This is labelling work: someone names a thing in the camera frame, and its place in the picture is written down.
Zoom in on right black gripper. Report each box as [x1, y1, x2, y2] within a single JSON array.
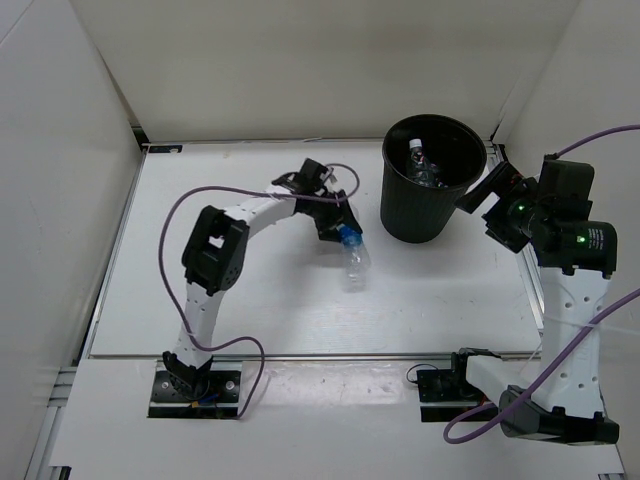
[[453, 162, 549, 254]]

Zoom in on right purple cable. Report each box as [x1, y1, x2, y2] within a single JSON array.
[[443, 124, 640, 446]]

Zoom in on clear unlabelled plastic bottle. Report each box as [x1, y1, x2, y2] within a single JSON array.
[[342, 233, 370, 292]]

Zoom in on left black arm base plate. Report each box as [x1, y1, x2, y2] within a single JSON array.
[[147, 362, 242, 420]]

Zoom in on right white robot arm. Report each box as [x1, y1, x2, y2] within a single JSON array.
[[449, 158, 620, 445]]

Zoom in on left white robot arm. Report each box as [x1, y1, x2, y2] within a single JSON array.
[[157, 158, 362, 402]]

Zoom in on white cable tie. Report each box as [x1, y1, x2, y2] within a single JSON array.
[[529, 319, 631, 361]]

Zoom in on purple cable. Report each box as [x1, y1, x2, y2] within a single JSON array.
[[158, 163, 362, 420], [443, 124, 640, 446]]

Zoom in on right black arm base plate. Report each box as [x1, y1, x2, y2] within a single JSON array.
[[405, 363, 488, 423]]

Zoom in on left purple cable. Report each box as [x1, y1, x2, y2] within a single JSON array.
[[158, 163, 362, 420]]

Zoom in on black plastic waste bin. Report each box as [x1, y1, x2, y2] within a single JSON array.
[[380, 114, 487, 243]]

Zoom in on clear bottle with blue label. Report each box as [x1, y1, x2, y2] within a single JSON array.
[[406, 138, 447, 188]]

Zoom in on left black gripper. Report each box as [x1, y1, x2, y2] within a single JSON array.
[[304, 188, 361, 243]]

